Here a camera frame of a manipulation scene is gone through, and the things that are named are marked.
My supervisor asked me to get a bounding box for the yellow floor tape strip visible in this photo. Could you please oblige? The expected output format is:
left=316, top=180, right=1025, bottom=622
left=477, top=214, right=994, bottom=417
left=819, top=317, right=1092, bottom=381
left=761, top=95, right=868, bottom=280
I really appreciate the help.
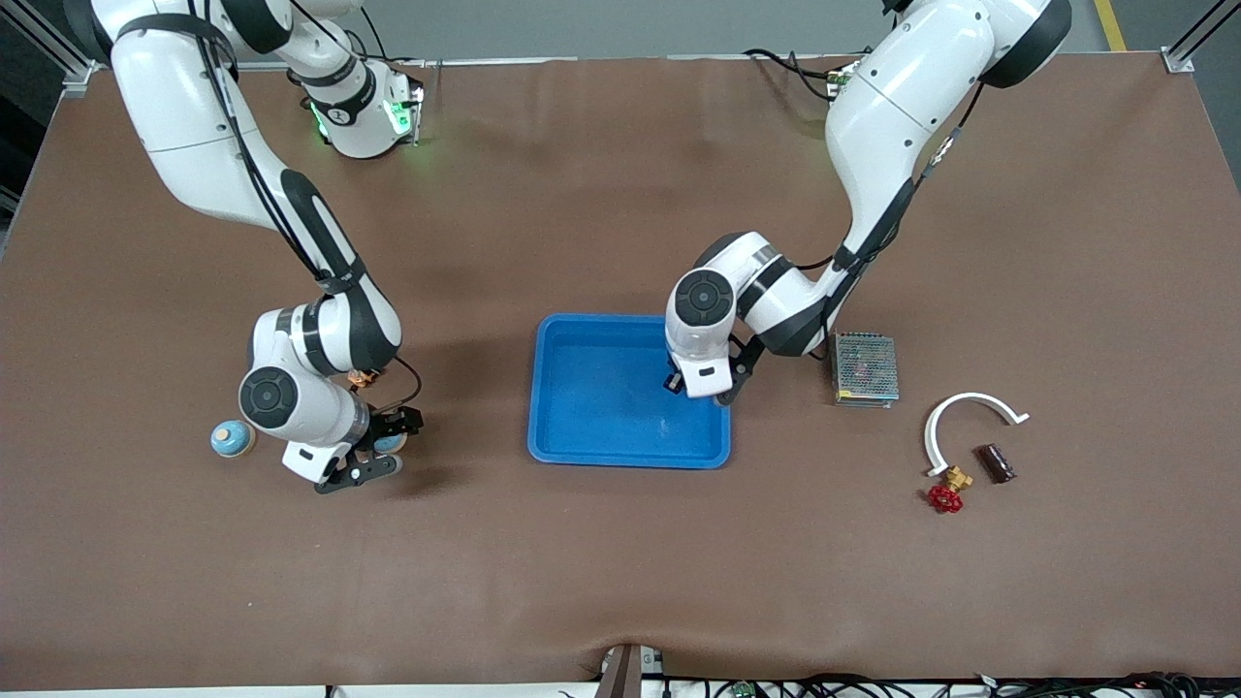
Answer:
left=1094, top=0, right=1130, bottom=52

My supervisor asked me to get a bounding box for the blue plastic tray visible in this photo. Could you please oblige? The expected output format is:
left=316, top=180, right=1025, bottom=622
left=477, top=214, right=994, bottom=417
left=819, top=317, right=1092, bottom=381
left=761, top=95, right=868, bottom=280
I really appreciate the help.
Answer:
left=526, top=312, right=732, bottom=471

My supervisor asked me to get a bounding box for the dark brown cylindrical capacitor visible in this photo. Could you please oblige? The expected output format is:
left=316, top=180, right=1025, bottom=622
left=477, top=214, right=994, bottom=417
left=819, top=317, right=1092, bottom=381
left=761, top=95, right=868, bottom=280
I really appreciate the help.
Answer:
left=972, top=442, right=1018, bottom=485

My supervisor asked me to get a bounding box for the black tangled cable bundle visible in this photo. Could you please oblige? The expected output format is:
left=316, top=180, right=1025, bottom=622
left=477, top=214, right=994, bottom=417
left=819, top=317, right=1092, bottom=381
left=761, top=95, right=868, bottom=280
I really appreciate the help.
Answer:
left=557, top=672, right=1241, bottom=698

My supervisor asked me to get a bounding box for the metal mesh power supply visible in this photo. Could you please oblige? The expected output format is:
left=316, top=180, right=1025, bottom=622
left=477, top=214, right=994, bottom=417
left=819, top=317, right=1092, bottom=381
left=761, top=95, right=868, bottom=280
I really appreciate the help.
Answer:
left=832, top=331, right=901, bottom=410

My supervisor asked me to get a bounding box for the white curved plastic bracket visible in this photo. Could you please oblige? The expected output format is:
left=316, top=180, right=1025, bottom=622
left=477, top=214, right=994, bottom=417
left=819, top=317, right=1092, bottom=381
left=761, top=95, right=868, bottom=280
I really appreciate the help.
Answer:
left=922, top=392, right=1031, bottom=478

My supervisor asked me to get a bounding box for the brass valve red handle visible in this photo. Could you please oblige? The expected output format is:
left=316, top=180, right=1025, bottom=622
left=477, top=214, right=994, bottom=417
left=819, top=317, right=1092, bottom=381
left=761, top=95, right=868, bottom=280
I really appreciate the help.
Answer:
left=926, top=465, right=974, bottom=515

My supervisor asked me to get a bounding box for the brown table cover mat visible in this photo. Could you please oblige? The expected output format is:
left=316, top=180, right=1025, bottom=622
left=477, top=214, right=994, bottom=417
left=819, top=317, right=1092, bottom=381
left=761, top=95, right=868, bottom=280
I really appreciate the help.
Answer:
left=0, top=53, right=1241, bottom=694

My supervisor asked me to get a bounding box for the aluminium frame post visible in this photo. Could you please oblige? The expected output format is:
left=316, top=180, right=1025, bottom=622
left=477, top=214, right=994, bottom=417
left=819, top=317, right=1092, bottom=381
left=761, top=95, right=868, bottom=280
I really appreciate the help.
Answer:
left=0, top=0, right=98, bottom=96
left=1163, top=0, right=1241, bottom=74

